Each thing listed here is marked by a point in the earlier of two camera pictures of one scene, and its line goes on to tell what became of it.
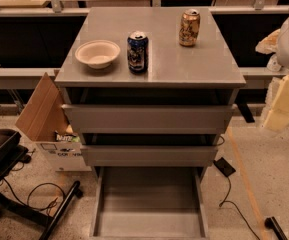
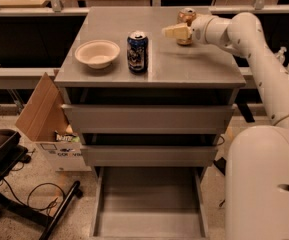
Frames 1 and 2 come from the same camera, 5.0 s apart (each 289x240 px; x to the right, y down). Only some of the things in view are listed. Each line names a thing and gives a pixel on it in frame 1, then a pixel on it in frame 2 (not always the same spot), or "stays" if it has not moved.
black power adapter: x=224 y=167 stays
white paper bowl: x=98 y=53 stays
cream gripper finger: x=285 y=98 to x=179 y=30
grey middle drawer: x=150 y=155 stays
